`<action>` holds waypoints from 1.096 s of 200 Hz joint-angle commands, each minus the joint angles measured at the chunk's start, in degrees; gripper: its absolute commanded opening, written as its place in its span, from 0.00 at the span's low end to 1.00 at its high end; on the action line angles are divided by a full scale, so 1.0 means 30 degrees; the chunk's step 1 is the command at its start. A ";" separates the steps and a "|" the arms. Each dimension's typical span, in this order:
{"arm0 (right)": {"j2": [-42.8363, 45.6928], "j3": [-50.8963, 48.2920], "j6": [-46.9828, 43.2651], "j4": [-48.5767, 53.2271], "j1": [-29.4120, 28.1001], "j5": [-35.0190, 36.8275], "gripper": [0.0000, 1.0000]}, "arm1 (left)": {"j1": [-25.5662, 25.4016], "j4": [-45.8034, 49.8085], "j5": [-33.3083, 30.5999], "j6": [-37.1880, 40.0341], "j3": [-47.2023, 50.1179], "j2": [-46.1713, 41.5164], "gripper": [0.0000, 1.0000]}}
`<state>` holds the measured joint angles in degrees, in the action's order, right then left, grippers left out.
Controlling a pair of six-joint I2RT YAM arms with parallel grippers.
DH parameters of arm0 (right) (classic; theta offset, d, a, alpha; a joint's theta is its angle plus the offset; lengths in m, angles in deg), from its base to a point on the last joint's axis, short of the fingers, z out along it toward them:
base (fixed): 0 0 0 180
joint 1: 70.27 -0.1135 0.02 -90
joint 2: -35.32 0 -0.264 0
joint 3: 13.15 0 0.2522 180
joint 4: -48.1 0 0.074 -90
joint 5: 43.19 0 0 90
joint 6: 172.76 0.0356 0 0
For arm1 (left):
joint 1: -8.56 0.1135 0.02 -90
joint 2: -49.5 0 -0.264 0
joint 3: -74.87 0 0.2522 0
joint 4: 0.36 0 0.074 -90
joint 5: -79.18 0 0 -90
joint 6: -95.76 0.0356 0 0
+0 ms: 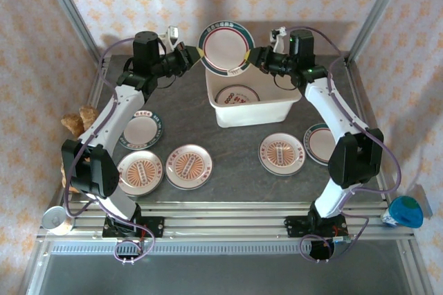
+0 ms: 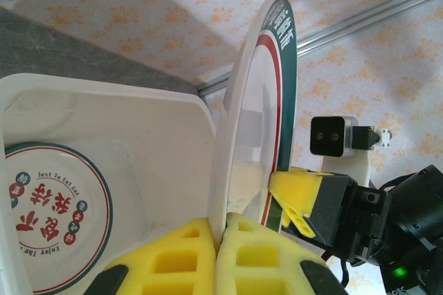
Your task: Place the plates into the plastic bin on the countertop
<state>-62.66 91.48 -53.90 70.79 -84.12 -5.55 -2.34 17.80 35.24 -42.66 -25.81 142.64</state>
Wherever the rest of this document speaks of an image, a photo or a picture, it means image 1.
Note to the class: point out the red characters plate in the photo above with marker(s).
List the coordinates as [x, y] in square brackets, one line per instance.
[239, 96]

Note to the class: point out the white plastic bin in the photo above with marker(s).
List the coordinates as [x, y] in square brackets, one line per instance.
[249, 115]

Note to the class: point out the dark green rim plate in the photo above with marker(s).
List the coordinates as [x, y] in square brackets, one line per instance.
[142, 130]

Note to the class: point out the orange sunburst plate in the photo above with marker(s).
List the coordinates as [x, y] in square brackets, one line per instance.
[142, 172]
[281, 153]
[189, 167]

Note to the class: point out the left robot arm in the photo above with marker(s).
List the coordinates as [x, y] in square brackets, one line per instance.
[93, 170]

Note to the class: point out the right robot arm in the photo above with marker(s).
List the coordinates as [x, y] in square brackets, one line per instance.
[353, 160]

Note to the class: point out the brown teddy bear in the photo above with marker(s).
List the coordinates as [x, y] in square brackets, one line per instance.
[74, 122]

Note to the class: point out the blue lidded cup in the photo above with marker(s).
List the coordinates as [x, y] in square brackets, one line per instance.
[403, 212]

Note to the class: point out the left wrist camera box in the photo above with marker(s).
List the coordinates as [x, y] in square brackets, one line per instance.
[172, 33]

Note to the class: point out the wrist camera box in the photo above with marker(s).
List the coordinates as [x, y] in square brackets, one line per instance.
[278, 40]
[172, 33]

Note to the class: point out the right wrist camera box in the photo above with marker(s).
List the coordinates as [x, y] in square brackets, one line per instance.
[278, 40]

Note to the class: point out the aluminium frame post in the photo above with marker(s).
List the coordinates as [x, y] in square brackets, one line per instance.
[72, 11]
[376, 11]

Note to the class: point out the aluminium front rail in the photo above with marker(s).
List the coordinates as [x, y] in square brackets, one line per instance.
[225, 219]

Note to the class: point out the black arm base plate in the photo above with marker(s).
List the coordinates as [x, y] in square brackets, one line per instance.
[294, 227]
[155, 227]

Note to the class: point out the grey metal bracket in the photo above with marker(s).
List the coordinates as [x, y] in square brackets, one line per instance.
[425, 201]

